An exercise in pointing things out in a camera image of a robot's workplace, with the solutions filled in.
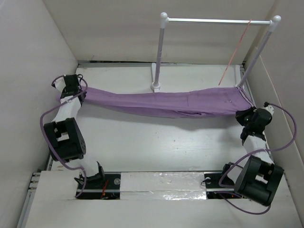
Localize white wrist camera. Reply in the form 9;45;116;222
263;102;275;116
51;75;66;93

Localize white clothes rack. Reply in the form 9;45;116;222
151;12;282;93

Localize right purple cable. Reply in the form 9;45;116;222
218;101;298;215

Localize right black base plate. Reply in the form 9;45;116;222
201;171;237;200

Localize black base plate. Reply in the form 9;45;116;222
75;172;121;200
201;171;237;200

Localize pink wire hanger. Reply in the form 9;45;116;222
218;19;252;86

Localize aluminium frame rail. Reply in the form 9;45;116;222
16;62;83;228

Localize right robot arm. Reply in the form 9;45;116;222
219;104;284;206

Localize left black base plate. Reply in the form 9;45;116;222
75;172;121;200

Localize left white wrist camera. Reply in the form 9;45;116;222
51;75;66;93

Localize purple trousers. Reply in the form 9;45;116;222
85;87;254;118

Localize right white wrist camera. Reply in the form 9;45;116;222
263;102;275;116

